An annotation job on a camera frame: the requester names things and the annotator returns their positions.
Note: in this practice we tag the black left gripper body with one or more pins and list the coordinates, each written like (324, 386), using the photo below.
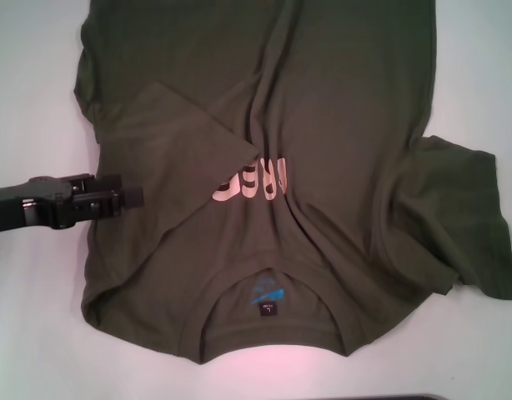
(31, 204)

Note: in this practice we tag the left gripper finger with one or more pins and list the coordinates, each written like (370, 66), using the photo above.
(101, 184)
(135, 196)

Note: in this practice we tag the dark green printed t-shirt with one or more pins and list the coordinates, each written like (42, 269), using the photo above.
(322, 104)

